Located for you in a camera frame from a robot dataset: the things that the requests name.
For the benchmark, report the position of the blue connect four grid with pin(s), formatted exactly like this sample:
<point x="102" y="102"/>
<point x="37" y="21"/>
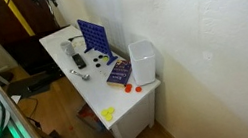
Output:
<point x="95" y="38"/>

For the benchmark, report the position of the red game disc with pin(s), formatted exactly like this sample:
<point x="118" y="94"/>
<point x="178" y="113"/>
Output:
<point x="129" y="85"/>
<point x="128" y="90"/>
<point x="138" y="89"/>

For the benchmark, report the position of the white paper scrap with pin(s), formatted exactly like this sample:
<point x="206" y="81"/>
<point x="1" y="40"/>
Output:
<point x="16" y="98"/>

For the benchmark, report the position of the black game disc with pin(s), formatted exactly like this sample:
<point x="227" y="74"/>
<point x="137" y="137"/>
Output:
<point x="95" y="60"/>
<point x="97" y="65"/>
<point x="100" y="56"/>

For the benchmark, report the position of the yellow game disc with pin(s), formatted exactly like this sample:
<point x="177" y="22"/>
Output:
<point x="104" y="112"/>
<point x="111" y="109"/>
<point x="105" y="59"/>
<point x="108" y="117"/>

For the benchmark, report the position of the white side table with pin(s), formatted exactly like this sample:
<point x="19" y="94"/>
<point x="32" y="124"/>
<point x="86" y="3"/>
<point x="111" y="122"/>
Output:
<point x="101" y="93"/>

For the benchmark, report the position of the black remote control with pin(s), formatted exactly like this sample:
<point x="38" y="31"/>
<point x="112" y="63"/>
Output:
<point x="79" y="61"/>

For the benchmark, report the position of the white plastic container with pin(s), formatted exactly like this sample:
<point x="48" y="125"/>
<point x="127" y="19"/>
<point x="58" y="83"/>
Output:
<point x="143" y="65"/>

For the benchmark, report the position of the yellow strip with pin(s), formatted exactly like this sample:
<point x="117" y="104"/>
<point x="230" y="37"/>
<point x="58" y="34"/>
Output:
<point x="19" y="17"/>

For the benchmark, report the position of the purple book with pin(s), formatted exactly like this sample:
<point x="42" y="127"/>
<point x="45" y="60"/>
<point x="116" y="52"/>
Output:
<point x="119" y="73"/>

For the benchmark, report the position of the metal spoon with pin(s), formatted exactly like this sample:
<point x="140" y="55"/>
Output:
<point x="84" y="76"/>

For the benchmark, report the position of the colourful game box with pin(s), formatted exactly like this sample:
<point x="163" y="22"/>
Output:
<point x="88" y="117"/>

